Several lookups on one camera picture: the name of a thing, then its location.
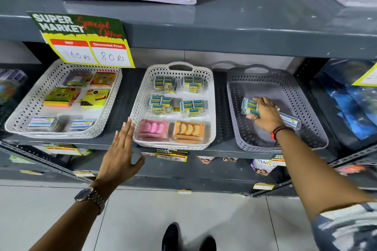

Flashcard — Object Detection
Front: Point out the person's right hand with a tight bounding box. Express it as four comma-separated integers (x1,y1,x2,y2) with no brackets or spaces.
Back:
246,96,285,134

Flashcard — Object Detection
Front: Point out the person's left hand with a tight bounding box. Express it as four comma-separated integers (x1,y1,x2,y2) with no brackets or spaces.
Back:
97,117,145,191

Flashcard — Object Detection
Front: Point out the person's left forearm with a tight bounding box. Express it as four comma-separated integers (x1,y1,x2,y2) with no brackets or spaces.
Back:
29,180,119,251

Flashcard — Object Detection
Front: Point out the person's right forearm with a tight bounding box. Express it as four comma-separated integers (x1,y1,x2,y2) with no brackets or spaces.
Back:
275,129,375,222

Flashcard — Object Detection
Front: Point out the grey perforated plastic basket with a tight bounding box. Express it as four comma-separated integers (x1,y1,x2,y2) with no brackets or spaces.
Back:
226,64,329,154

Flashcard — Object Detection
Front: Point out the red black wrist band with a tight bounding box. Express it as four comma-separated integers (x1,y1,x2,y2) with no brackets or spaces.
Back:
271,126,296,141

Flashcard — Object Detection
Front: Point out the small green yellow price label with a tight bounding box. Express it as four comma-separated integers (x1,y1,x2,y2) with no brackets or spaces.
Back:
43,144,82,156
155,148,188,163
269,154,287,167

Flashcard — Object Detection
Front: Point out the pink eraser pack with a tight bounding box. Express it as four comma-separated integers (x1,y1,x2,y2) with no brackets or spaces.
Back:
137,119,171,140

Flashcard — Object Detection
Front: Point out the clear packet with white label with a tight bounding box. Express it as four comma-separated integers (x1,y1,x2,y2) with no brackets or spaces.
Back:
27,116,58,131
69,119,95,132
279,112,302,130

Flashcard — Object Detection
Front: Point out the purple white product box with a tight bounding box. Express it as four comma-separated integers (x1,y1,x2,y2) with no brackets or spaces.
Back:
251,159,278,176

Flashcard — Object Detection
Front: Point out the silver metal wristwatch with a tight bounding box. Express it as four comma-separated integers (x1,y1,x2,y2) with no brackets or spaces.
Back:
74,187,106,216

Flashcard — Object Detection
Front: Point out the orange eraser pack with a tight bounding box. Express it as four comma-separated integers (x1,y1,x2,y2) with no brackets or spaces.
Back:
173,120,206,143

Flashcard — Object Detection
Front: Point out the yellow black sticky note pack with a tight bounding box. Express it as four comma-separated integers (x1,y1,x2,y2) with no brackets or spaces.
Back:
79,89,111,109

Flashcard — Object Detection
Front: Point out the black shoe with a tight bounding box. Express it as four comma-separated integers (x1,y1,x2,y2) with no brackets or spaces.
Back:
199,236,217,251
161,223,180,251

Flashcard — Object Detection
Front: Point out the grey metal shelf rack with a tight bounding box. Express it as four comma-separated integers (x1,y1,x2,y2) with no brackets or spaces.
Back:
0,0,377,199

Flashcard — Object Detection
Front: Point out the orange yellow sticky note pack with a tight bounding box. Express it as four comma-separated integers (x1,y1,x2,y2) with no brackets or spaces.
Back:
90,71,117,88

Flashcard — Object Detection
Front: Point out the pile of blue packets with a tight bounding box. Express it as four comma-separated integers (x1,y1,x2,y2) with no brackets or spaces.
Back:
320,59,377,141

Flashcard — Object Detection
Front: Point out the yellow pink sticky note pack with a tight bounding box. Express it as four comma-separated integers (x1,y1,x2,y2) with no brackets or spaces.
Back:
44,87,81,108

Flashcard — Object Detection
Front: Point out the clear sticky note pack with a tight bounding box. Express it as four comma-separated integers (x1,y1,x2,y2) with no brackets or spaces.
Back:
63,70,92,87

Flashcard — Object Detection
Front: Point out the orange packet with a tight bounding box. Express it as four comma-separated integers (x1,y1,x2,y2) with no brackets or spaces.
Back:
338,165,366,175

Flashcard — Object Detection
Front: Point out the yellow price sign corner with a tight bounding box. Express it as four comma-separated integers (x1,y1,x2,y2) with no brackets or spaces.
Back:
352,63,377,87

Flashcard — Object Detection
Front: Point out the white perforated plastic basket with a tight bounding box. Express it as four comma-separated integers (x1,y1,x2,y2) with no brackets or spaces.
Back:
4,59,123,140

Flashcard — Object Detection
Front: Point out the green yellow price sign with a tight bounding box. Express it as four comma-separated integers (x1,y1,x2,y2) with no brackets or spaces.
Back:
27,12,136,69

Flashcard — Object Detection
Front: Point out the patterned grey shirt sleeve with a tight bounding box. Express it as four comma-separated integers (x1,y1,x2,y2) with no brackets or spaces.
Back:
310,202,377,251

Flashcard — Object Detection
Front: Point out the clear stationery packet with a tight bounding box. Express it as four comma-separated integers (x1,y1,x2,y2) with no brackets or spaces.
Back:
0,68,27,105

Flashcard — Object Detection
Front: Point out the white perforated basket with handle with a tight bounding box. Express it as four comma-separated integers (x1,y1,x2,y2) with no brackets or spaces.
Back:
129,62,217,151

